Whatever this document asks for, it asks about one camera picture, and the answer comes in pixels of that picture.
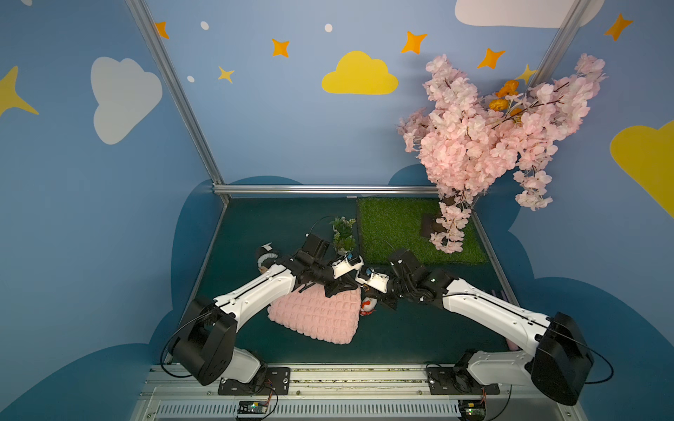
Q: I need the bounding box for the white cat plush keychain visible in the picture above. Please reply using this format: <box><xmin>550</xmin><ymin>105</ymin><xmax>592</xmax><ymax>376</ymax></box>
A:
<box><xmin>359</xmin><ymin>298</ymin><xmax>378</xmax><ymax>316</ymax></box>

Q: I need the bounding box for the pink knitted bag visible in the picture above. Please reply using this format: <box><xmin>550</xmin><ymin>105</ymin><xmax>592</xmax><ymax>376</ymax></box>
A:
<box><xmin>268</xmin><ymin>285</ymin><xmax>361</xmax><ymax>345</ymax></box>

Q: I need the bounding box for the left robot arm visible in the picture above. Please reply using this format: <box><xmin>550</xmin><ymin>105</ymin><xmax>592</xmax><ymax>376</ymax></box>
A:
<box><xmin>160</xmin><ymin>234</ymin><xmax>363</xmax><ymax>386</ymax></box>

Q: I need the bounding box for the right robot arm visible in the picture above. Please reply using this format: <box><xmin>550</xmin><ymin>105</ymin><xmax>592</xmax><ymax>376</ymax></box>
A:
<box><xmin>365</xmin><ymin>249</ymin><xmax>594</xmax><ymax>406</ymax></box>

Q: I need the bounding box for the small potted succulent plant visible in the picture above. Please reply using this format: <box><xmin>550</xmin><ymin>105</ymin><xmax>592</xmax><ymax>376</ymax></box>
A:
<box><xmin>331</xmin><ymin>217</ymin><xmax>356</xmax><ymax>255</ymax></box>

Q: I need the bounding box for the green artificial grass mat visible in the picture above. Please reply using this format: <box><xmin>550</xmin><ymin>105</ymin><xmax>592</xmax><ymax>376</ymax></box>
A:
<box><xmin>356</xmin><ymin>198</ymin><xmax>489</xmax><ymax>266</ymax></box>

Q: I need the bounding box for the purple pink toy rake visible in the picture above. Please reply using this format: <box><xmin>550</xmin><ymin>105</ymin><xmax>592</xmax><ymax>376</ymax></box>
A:
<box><xmin>490</xmin><ymin>289</ymin><xmax>520</xmax><ymax>351</ymax></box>

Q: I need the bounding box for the pink cherry blossom tree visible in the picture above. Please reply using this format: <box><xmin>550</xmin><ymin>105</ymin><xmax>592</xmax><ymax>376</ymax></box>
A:
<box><xmin>398</xmin><ymin>54</ymin><xmax>607</xmax><ymax>254</ymax></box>

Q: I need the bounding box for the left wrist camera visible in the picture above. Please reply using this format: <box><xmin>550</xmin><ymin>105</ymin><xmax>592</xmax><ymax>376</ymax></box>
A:
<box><xmin>331</xmin><ymin>254</ymin><xmax>364</xmax><ymax>279</ymax></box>

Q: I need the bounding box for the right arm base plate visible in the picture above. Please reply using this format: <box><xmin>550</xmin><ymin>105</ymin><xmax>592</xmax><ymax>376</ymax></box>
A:
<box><xmin>424</xmin><ymin>364</ymin><xmax>500</xmax><ymax>396</ymax></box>

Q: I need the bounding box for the aluminium back frame bar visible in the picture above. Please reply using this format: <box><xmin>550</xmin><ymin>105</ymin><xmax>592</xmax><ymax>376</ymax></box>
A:
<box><xmin>212</xmin><ymin>184</ymin><xmax>438</xmax><ymax>196</ymax></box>

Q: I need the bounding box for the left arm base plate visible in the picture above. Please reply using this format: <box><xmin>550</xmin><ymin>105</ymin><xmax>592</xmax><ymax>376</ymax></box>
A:
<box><xmin>218</xmin><ymin>367</ymin><xmax>291</xmax><ymax>396</ymax></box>

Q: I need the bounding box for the aluminium front rail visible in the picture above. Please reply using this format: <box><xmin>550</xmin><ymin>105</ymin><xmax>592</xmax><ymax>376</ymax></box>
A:
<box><xmin>131</xmin><ymin>364</ymin><xmax>587</xmax><ymax>420</ymax></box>

